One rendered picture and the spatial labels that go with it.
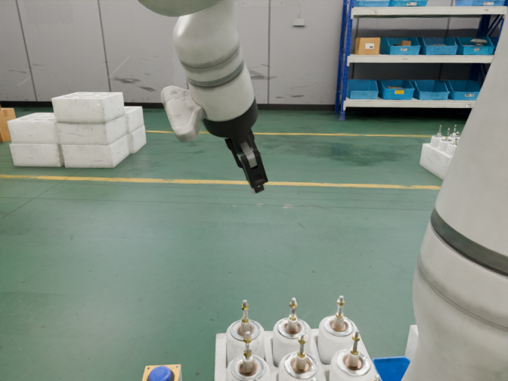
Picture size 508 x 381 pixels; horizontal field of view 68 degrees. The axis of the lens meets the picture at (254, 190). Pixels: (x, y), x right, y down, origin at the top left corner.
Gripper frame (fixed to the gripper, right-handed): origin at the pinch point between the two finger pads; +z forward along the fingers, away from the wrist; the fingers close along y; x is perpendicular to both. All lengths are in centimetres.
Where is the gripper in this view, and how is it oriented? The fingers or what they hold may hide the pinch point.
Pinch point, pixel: (247, 166)
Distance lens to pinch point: 59.6
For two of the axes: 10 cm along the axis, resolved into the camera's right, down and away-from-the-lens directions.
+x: -9.1, 4.0, -0.7
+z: 1.8, 5.5, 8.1
